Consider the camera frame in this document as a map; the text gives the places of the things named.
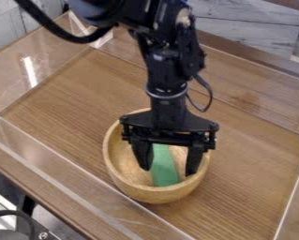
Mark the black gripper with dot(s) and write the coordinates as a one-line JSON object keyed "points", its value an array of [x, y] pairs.
{"points": [[169, 123]]}

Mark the green rectangular block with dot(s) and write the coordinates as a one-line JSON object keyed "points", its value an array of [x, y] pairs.
{"points": [[164, 171]]}

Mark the brown wooden bowl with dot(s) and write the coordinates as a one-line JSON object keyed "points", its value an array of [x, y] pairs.
{"points": [[134, 181]]}

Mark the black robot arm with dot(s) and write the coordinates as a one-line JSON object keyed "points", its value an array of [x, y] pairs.
{"points": [[162, 25]]}

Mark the black metal table leg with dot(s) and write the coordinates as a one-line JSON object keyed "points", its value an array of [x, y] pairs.
{"points": [[26, 205]]}

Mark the clear acrylic tray wall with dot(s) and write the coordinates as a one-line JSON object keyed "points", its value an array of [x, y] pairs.
{"points": [[63, 93]]}

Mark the clear acrylic corner bracket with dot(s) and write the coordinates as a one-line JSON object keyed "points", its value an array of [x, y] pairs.
{"points": [[81, 29]]}

